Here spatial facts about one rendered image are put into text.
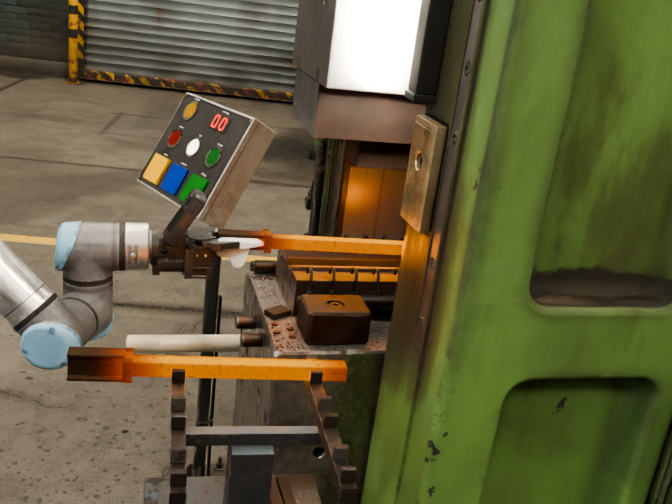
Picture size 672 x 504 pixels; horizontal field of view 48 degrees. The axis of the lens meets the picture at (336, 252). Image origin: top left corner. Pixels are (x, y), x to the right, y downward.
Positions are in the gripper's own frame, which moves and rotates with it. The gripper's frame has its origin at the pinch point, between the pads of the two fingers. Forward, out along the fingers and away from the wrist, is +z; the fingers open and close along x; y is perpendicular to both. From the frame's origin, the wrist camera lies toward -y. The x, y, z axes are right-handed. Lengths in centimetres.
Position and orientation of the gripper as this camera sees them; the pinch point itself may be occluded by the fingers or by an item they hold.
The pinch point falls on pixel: (256, 238)
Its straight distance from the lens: 147.1
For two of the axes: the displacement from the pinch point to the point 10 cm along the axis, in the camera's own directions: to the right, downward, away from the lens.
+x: 2.4, 3.7, -9.0
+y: -1.1, 9.3, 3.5
